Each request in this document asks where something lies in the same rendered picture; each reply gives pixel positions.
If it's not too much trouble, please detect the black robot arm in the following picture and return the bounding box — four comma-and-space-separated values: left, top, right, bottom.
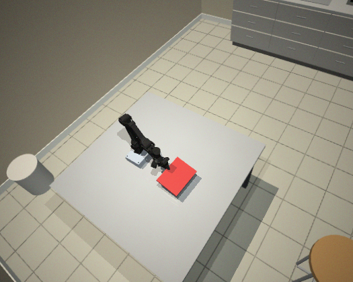
118, 113, 161, 169

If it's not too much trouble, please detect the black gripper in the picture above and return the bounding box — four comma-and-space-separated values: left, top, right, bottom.
152, 154, 170, 170

